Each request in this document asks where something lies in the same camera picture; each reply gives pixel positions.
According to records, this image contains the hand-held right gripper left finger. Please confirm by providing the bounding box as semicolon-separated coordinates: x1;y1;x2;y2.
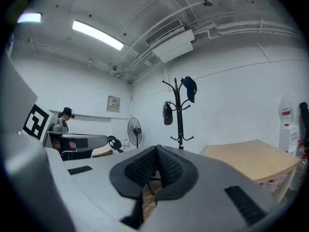
63;145;158;232

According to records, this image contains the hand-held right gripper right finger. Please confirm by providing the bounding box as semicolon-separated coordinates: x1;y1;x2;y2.
142;145;278;232

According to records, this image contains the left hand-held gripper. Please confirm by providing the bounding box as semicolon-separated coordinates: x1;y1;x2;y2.
23;103;109;154

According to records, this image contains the black tripod stand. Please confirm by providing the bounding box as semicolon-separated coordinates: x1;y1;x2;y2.
162;78;195;150

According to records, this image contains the black object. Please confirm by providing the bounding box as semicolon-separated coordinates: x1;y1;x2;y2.
163;101;173;126

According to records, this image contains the round beige table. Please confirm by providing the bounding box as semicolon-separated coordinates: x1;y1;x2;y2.
91;146;113;158

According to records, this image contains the black office chair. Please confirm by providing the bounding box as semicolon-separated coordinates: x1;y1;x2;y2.
107;135;124;154

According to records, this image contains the black standing fan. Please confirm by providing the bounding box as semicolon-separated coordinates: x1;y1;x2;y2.
127;117;142;149

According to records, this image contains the light wooden rectangular table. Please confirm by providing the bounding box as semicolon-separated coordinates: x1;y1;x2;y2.
200;139;302;198

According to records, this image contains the navy baseball cap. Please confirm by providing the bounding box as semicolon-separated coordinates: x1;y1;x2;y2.
181;76;198;103

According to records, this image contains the white water dispenser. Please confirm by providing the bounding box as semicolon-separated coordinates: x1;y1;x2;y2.
278;94;300;156

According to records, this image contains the long ceiling light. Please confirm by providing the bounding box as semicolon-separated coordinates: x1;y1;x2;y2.
72;20;125;51

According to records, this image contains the white air conditioner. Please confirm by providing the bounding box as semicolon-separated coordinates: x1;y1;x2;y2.
144;19;195;63

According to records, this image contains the short ceiling light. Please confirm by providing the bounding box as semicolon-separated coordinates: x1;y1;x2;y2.
16;13;42;24

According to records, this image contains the grey electrical wall panel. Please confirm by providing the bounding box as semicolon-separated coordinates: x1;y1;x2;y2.
107;95;121;113

